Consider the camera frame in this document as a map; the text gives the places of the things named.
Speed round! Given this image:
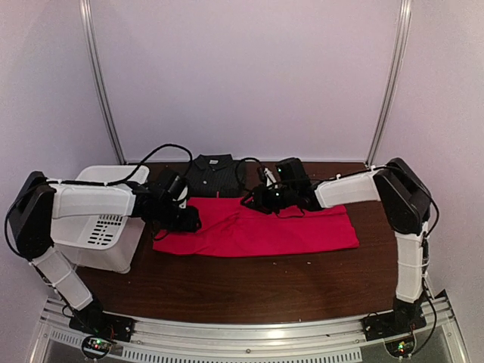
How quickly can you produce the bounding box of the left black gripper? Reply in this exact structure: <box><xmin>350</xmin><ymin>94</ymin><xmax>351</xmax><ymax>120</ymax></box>
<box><xmin>156</xmin><ymin>200</ymin><xmax>202</xmax><ymax>233</ymax></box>

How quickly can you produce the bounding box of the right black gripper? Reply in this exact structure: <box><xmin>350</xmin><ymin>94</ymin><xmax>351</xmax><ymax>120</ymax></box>
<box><xmin>240</xmin><ymin>185</ymin><xmax>296</xmax><ymax>216</ymax></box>

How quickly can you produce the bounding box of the red garment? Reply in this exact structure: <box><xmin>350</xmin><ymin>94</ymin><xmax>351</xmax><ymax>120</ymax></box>
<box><xmin>153</xmin><ymin>197</ymin><xmax>360</xmax><ymax>258</ymax></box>

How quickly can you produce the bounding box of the dark pinstriped shirt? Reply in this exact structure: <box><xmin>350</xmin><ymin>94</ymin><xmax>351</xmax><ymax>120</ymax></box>
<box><xmin>186</xmin><ymin>154</ymin><xmax>247</xmax><ymax>198</ymax></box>

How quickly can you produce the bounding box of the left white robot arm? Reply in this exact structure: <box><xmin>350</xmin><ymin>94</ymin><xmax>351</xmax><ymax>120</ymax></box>
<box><xmin>8</xmin><ymin>166</ymin><xmax>201</xmax><ymax>336</ymax></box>

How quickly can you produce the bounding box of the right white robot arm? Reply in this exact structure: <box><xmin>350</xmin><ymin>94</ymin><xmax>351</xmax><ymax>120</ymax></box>
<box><xmin>240</xmin><ymin>157</ymin><xmax>439</xmax><ymax>334</ymax></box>

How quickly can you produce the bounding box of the white plastic laundry bin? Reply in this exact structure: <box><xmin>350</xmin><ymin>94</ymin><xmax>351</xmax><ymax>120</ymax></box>
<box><xmin>51</xmin><ymin>166</ymin><xmax>150</xmax><ymax>274</ymax></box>

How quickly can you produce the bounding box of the left round circuit board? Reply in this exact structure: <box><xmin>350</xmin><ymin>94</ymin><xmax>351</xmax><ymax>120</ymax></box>
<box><xmin>80</xmin><ymin>335</ymin><xmax>114</xmax><ymax>360</ymax></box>

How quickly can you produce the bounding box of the round circuit board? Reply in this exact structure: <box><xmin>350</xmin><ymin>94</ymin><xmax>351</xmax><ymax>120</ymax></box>
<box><xmin>80</xmin><ymin>335</ymin><xmax>114</xmax><ymax>360</ymax></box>
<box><xmin>384</xmin><ymin>336</ymin><xmax>416</xmax><ymax>358</ymax></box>

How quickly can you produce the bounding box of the right round circuit board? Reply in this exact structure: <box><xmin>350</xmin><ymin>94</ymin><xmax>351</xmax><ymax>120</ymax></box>
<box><xmin>384</xmin><ymin>336</ymin><xmax>416</xmax><ymax>358</ymax></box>

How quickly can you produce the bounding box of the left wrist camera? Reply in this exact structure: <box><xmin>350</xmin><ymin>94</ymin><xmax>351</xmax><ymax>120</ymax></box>
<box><xmin>176</xmin><ymin>186</ymin><xmax>189</xmax><ymax>209</ymax></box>

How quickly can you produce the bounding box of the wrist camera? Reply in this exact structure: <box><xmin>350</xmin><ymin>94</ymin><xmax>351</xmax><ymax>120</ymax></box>
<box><xmin>257</xmin><ymin>166</ymin><xmax>278</xmax><ymax>188</ymax></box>
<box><xmin>176</xmin><ymin>186</ymin><xmax>189</xmax><ymax>209</ymax></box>

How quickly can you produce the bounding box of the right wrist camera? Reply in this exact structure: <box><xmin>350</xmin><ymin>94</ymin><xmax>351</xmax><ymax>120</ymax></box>
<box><xmin>257</xmin><ymin>166</ymin><xmax>278</xmax><ymax>188</ymax></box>

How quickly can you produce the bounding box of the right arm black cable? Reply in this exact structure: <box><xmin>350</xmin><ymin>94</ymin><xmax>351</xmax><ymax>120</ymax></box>
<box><xmin>234</xmin><ymin>157</ymin><xmax>265</xmax><ymax>194</ymax></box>

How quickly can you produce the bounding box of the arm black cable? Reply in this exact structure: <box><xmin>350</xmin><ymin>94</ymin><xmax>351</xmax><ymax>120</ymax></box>
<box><xmin>101</xmin><ymin>143</ymin><xmax>194</xmax><ymax>188</ymax></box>
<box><xmin>234</xmin><ymin>157</ymin><xmax>265</xmax><ymax>194</ymax></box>

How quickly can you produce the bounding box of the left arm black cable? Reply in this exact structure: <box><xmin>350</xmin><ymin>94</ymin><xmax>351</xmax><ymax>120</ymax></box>
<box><xmin>101</xmin><ymin>143</ymin><xmax>194</xmax><ymax>188</ymax></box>

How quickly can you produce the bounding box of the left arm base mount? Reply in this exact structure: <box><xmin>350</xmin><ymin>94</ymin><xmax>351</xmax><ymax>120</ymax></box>
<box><xmin>69</xmin><ymin>298</ymin><xmax>135</xmax><ymax>343</ymax></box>

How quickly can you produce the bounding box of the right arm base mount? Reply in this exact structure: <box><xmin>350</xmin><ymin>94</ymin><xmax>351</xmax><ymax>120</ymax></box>
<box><xmin>361</xmin><ymin>298</ymin><xmax>427</xmax><ymax>341</ymax></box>

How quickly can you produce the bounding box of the front aluminium rail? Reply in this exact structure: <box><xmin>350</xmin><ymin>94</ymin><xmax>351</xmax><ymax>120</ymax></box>
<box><xmin>26</xmin><ymin>298</ymin><xmax>470</xmax><ymax>362</ymax></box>

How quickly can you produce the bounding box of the right aluminium frame post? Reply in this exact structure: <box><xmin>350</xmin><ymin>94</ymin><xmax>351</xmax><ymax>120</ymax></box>
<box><xmin>365</xmin><ymin>0</ymin><xmax>413</xmax><ymax>166</ymax></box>

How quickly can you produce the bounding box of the aluminium frame post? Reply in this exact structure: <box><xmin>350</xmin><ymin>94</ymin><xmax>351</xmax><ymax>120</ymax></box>
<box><xmin>365</xmin><ymin>0</ymin><xmax>413</xmax><ymax>166</ymax></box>
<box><xmin>79</xmin><ymin>0</ymin><xmax>126</xmax><ymax>165</ymax></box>

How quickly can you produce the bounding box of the left aluminium frame post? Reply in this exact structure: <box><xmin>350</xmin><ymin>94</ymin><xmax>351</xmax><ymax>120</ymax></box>
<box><xmin>79</xmin><ymin>0</ymin><xmax>126</xmax><ymax>165</ymax></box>

